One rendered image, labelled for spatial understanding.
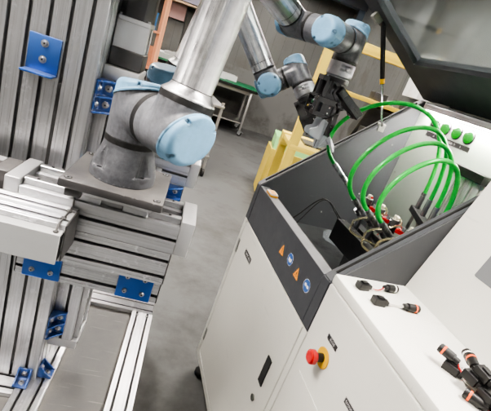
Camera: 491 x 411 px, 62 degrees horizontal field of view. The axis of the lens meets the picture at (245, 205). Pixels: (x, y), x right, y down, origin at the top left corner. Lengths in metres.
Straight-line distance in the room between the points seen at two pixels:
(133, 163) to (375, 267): 0.64
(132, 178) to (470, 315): 0.81
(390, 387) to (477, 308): 0.29
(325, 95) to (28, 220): 0.83
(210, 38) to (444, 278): 0.77
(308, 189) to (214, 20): 1.00
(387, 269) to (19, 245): 0.85
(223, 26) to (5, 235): 0.59
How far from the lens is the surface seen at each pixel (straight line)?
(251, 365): 1.44
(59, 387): 1.61
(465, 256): 1.12
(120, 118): 0.93
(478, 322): 1.05
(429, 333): 1.01
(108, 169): 0.95
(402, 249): 1.11
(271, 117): 8.58
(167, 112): 0.81
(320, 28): 1.14
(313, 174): 1.67
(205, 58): 0.82
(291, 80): 1.49
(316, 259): 1.15
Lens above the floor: 1.39
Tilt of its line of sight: 19 degrees down
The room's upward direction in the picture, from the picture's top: 20 degrees clockwise
